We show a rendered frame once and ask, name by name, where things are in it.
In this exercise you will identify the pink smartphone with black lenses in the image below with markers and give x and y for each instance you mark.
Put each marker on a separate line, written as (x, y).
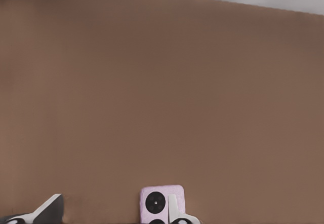
(162, 203)

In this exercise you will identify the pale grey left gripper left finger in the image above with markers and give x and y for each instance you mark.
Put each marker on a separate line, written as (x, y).
(48, 210)

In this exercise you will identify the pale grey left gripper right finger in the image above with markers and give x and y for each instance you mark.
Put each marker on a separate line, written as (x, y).
(174, 210)

